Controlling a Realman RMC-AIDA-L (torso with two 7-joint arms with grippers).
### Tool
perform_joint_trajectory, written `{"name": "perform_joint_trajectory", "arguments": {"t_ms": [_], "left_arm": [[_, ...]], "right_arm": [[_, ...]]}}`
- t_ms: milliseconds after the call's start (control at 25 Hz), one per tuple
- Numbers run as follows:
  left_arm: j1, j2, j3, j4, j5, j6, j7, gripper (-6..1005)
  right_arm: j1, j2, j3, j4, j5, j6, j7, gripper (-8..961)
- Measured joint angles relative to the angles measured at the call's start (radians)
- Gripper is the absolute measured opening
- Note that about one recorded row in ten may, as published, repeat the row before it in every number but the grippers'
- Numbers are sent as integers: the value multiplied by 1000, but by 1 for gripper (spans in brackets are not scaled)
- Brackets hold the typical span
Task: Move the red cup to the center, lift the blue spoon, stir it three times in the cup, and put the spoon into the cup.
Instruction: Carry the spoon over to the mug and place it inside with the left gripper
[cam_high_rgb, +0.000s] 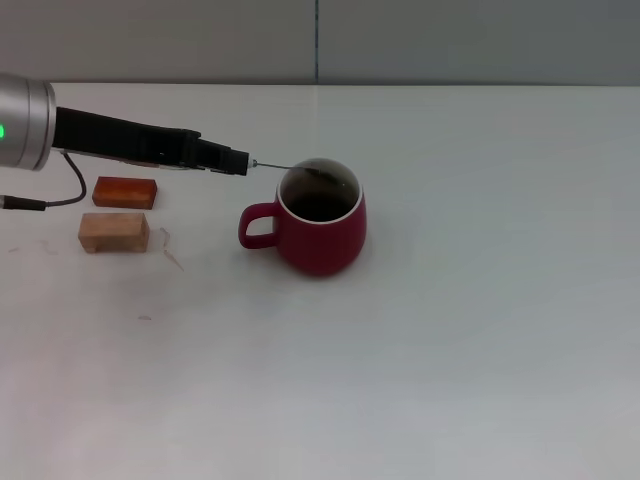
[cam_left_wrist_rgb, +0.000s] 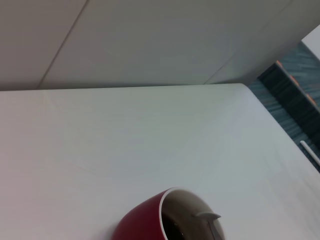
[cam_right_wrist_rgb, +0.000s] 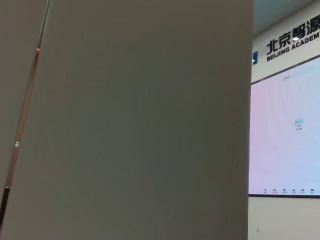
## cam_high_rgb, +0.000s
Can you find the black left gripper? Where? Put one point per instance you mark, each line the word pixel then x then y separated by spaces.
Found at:
pixel 125 142

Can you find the red ceramic mug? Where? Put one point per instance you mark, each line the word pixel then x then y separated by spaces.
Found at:
pixel 322 240

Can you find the red-brown wooden block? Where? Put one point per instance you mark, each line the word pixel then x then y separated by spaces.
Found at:
pixel 125 192

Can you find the light wooden block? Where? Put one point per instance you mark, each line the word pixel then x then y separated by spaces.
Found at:
pixel 112 230

